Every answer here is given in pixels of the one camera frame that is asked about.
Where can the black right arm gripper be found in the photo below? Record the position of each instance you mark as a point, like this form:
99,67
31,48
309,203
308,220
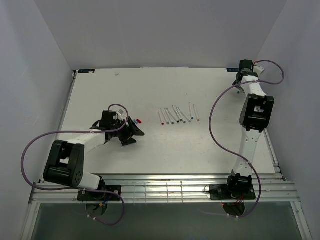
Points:
240,88

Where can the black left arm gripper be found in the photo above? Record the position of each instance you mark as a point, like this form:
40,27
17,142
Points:
136,131

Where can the red cap marker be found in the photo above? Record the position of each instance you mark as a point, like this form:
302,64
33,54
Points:
160,117

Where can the black cap marker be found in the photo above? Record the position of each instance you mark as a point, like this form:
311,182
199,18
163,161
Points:
176,114

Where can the light green cap marker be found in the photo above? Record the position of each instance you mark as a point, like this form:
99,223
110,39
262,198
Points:
184,115

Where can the light blue cap marker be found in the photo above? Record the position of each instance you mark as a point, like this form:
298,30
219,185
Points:
191,111

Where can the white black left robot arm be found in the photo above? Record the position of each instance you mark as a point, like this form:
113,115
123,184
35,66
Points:
65,164

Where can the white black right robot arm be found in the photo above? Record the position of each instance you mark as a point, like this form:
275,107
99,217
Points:
199,121

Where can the right corner label sticker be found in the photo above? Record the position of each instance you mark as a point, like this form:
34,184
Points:
232,70

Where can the corner label sticker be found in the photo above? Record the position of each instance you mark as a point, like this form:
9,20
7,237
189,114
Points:
86,71
232,70

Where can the left corner label sticker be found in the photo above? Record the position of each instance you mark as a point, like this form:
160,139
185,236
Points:
86,71

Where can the aluminium table frame rail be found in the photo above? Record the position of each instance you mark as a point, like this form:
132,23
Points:
172,188

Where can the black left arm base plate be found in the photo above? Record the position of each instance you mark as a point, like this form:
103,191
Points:
89,196

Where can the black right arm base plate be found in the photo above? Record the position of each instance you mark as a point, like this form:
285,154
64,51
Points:
221,192

